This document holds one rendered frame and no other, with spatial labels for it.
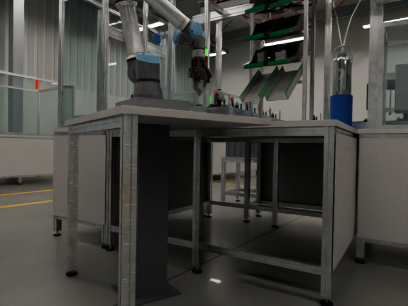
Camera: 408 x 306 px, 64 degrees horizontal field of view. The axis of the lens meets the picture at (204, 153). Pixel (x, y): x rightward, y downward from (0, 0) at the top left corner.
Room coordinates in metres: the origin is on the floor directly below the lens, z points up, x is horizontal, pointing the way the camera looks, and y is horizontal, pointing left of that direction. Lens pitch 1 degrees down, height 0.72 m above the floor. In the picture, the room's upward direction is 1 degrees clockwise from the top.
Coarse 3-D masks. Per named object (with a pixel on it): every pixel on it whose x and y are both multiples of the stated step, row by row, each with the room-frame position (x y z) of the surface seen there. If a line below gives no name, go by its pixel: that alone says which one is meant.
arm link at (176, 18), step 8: (144, 0) 1.62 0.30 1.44; (152, 0) 1.60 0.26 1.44; (160, 0) 1.61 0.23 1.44; (160, 8) 1.63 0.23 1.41; (168, 8) 1.63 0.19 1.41; (176, 8) 1.66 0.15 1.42; (168, 16) 1.65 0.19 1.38; (176, 16) 1.66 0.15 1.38; (184, 16) 1.68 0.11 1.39; (176, 24) 1.68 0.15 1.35; (184, 24) 1.68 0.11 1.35; (192, 24) 1.68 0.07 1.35; (200, 24) 1.70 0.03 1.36; (184, 32) 1.71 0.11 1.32; (192, 32) 1.68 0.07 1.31; (200, 32) 1.70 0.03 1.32; (192, 40) 1.76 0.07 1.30
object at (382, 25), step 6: (384, 24) 2.11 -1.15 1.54; (390, 24) 2.09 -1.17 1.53; (396, 24) 2.08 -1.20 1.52; (402, 24) 2.07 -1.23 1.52; (384, 30) 2.13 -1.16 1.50; (378, 60) 2.13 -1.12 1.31; (378, 66) 2.13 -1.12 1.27; (378, 72) 2.13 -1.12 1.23; (378, 78) 2.12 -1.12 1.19; (378, 84) 2.12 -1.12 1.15; (378, 90) 2.12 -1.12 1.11; (378, 96) 2.12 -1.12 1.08; (378, 102) 2.12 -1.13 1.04; (378, 108) 2.12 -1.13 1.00; (378, 114) 2.12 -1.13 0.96; (378, 120) 2.12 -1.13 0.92; (378, 126) 2.12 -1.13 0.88; (384, 126) 2.10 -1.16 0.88; (390, 126) 2.09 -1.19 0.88; (396, 126) 2.07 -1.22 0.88; (402, 126) 2.05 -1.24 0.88
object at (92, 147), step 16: (64, 128) 2.52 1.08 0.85; (64, 144) 2.52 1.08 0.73; (80, 144) 2.42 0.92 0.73; (96, 144) 2.33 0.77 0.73; (64, 160) 2.52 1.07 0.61; (80, 160) 2.42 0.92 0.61; (96, 160) 2.33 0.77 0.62; (64, 176) 2.52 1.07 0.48; (80, 176) 2.42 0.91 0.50; (96, 176) 2.33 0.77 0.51; (64, 192) 2.52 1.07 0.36; (80, 192) 2.42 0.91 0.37; (96, 192) 2.33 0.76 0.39; (64, 208) 2.52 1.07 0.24; (80, 208) 2.42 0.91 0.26; (96, 208) 2.33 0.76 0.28; (96, 224) 2.35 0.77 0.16
